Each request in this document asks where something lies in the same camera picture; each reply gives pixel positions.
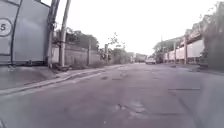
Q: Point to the bush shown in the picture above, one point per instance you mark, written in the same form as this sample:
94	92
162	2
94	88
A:
118	56

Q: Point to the thin pole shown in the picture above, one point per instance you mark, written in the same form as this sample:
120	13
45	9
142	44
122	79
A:
106	53

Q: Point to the grey asphalt road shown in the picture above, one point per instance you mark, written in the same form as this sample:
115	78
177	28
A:
133	93

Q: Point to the white car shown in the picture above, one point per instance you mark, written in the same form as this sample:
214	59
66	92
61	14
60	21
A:
150	60

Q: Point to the concrete pole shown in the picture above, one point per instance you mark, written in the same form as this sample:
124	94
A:
64	30

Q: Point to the leaning pole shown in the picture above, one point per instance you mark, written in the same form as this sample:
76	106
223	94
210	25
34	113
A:
51	33

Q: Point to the concrete pavement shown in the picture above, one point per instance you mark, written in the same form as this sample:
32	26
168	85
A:
40	78

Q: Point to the grey metal gate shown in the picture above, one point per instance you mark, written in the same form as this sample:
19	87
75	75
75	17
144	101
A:
30	33

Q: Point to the dark tree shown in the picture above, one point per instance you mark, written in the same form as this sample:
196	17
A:
215	40

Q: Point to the round sign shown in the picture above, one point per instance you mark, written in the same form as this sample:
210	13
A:
4	27

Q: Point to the grey concrete wall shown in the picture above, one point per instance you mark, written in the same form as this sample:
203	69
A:
78	55

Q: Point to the trees behind wall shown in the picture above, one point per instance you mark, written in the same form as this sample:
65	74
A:
81	38

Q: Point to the white wall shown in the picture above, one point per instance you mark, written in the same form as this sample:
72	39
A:
193	50

